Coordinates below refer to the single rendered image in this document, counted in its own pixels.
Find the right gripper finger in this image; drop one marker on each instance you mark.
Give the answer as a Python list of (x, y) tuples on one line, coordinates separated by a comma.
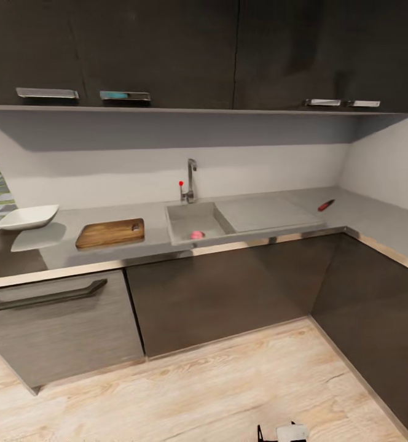
[(260, 438)]

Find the drop in sink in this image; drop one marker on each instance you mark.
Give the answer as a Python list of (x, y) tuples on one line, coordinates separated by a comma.
[(223, 219)]

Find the cutting board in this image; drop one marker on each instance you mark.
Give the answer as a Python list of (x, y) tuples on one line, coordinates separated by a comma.
[(110, 232)]

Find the dishwasher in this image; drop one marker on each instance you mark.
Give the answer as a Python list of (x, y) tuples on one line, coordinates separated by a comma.
[(56, 328)]

